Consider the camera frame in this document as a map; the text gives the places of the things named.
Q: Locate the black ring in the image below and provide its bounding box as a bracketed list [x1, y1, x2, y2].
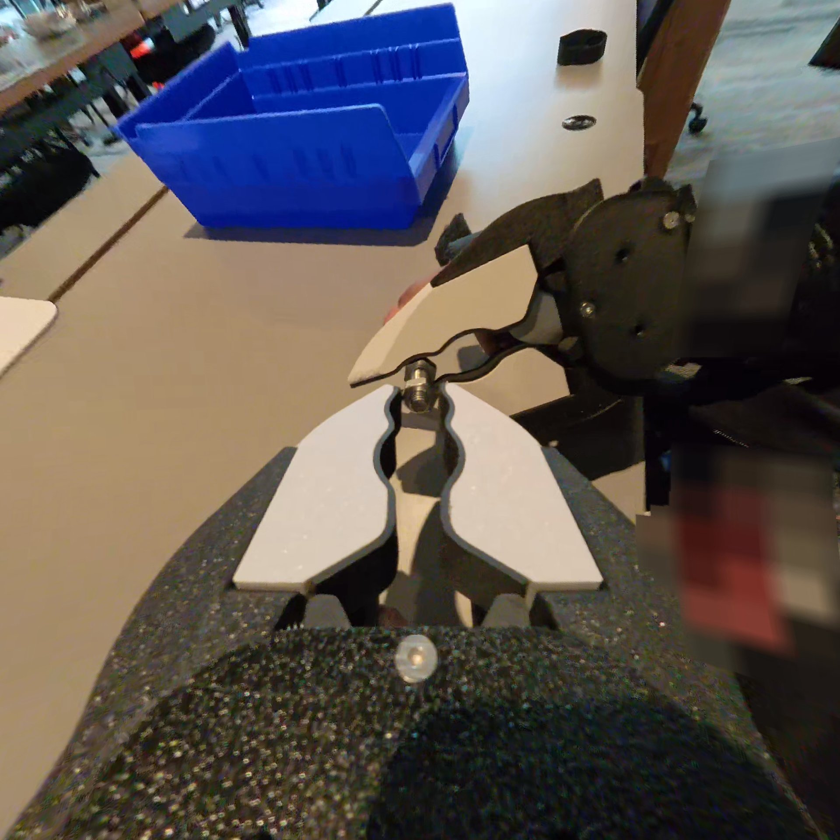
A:
[558, 29, 609, 67]

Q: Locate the wooden desk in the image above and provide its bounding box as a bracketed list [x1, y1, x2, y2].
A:
[0, 0, 145, 109]

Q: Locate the silver metal bolt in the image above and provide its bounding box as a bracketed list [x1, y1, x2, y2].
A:
[401, 371, 439, 412]

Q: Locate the blue plastic storage bin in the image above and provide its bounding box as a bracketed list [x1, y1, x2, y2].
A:
[116, 3, 471, 233]

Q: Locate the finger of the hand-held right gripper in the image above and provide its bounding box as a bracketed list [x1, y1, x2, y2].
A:
[348, 243, 542, 388]
[440, 329, 559, 388]

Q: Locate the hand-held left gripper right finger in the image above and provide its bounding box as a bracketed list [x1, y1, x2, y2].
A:
[440, 385, 605, 592]

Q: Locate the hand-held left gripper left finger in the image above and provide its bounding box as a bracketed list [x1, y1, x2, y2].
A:
[234, 385, 399, 592]

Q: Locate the wooden post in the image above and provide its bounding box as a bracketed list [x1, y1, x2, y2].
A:
[640, 0, 729, 178]

